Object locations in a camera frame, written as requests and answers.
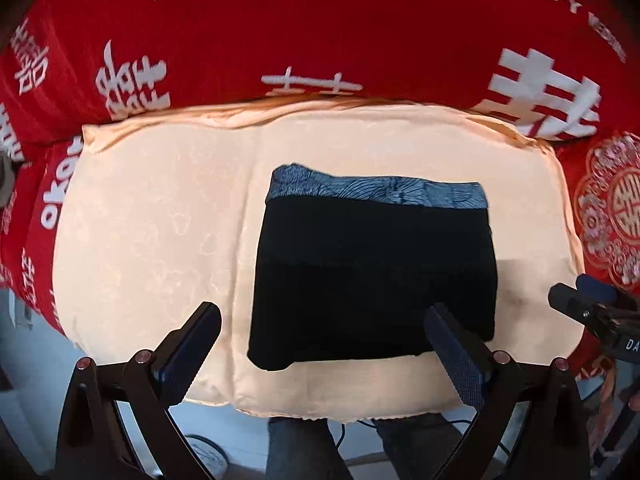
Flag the black pants blue trim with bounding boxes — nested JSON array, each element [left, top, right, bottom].
[[247, 164, 498, 372]]

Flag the red embroidered floral cushion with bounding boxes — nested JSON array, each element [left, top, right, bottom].
[[554, 131, 639, 296]]

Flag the person right leg jeans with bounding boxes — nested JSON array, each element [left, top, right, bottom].
[[372, 413, 462, 480]]

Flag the person leg jeans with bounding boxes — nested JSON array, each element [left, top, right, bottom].
[[372, 413, 462, 480], [265, 417, 352, 480]]

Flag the person left leg jeans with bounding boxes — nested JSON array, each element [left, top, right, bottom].
[[265, 417, 352, 480]]

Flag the peach cushion cover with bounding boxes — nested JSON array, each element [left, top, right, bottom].
[[53, 97, 584, 422]]

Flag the red blanket white characters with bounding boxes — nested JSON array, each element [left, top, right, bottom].
[[1, 0, 639, 328]]

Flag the grey plush toy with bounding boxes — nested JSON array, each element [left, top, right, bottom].
[[0, 152, 15, 208]]

